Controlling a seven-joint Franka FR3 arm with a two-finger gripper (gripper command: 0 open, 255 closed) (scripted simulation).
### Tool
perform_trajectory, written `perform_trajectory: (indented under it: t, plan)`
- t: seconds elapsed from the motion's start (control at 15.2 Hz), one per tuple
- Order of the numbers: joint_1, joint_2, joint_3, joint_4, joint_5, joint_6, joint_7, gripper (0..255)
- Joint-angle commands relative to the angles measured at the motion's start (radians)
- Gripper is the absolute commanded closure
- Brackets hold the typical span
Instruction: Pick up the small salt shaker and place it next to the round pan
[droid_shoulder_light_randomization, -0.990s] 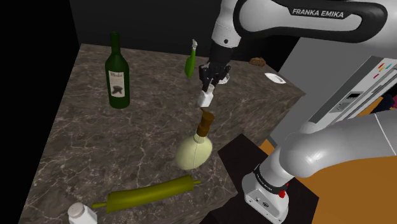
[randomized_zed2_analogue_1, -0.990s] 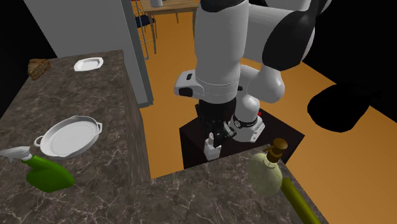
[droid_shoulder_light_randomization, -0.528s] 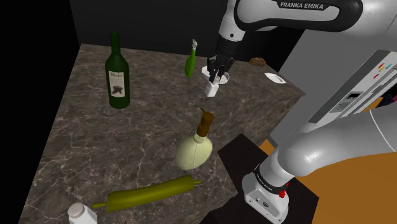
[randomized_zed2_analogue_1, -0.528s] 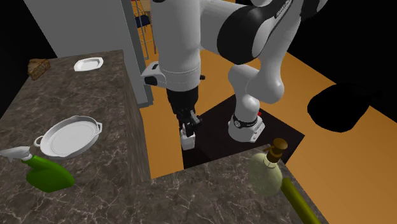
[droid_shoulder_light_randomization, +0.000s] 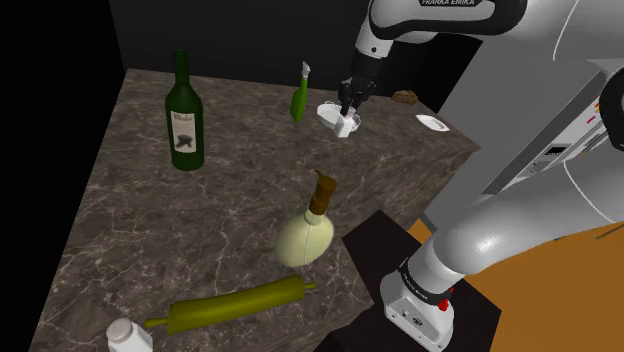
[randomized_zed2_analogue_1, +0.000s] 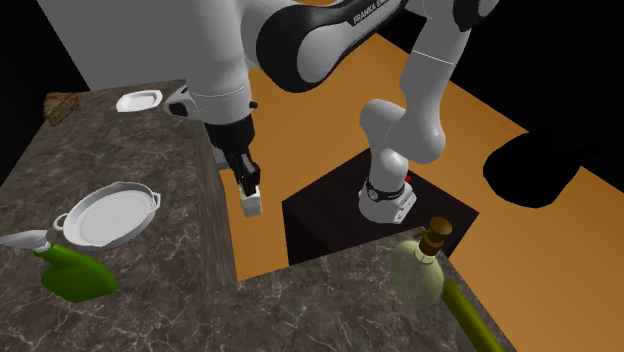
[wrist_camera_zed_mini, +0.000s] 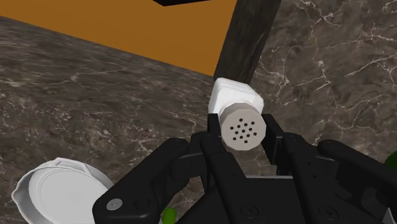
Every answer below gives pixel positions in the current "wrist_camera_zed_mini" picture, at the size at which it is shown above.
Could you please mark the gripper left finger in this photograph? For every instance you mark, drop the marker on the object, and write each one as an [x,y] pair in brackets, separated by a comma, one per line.
[145,183]

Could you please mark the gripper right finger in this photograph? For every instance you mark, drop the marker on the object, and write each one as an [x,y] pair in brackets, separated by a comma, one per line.
[335,173]

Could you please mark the white salt shaker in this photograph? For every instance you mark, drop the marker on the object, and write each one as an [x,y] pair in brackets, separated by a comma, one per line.
[237,99]

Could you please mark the green object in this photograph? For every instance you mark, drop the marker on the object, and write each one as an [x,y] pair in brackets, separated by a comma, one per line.
[392,160]
[169,215]

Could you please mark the white plate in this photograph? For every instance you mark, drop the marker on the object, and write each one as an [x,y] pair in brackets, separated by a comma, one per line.
[62,192]

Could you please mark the dark wooden post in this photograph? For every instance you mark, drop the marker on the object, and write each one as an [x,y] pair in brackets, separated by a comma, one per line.
[248,37]

